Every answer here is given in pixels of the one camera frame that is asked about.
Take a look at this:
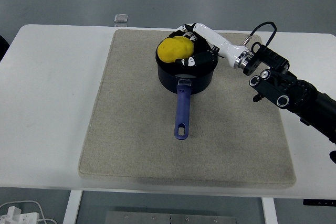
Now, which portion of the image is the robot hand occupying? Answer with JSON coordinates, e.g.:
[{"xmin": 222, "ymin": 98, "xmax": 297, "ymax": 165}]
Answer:
[{"xmin": 174, "ymin": 22, "xmax": 249, "ymax": 68}]

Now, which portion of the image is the yellow potato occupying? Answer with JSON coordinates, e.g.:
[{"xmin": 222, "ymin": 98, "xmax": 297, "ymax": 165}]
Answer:
[{"xmin": 156, "ymin": 36, "xmax": 195, "ymax": 63}]

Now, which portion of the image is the small clear floor fixture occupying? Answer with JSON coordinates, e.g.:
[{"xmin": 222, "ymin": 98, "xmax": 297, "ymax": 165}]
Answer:
[{"xmin": 113, "ymin": 13, "xmax": 129, "ymax": 27}]

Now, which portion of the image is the beige fabric mat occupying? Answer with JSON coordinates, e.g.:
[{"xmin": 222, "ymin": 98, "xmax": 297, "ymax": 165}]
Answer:
[{"xmin": 77, "ymin": 29, "xmax": 297, "ymax": 189}]

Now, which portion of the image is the white table leg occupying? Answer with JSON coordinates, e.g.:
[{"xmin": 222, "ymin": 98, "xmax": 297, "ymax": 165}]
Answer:
[
  {"xmin": 62, "ymin": 189, "xmax": 83, "ymax": 224},
  {"xmin": 261, "ymin": 197, "xmax": 278, "ymax": 224}
]

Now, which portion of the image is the grey metal plate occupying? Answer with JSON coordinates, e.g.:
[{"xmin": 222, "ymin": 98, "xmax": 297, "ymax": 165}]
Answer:
[{"xmin": 104, "ymin": 210, "xmax": 238, "ymax": 224}]

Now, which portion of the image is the black table control panel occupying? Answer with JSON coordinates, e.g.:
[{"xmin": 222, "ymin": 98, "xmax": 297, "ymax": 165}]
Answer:
[{"xmin": 302, "ymin": 199, "xmax": 336, "ymax": 206}]

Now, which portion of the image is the black rounded object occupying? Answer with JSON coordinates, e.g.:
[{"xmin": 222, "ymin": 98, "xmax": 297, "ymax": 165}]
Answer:
[{"xmin": 0, "ymin": 35, "xmax": 10, "ymax": 62}]

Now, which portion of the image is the white power strip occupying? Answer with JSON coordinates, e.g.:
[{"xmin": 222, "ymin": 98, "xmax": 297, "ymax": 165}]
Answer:
[{"xmin": 0, "ymin": 206, "xmax": 40, "ymax": 224}]

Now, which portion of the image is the blue pot with handle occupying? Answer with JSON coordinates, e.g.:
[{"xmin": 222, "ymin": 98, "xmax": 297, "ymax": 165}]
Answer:
[{"xmin": 154, "ymin": 31, "xmax": 219, "ymax": 141}]

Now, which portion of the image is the white cable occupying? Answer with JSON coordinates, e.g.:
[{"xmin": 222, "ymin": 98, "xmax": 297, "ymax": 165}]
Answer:
[{"xmin": 0, "ymin": 200, "xmax": 57, "ymax": 224}]

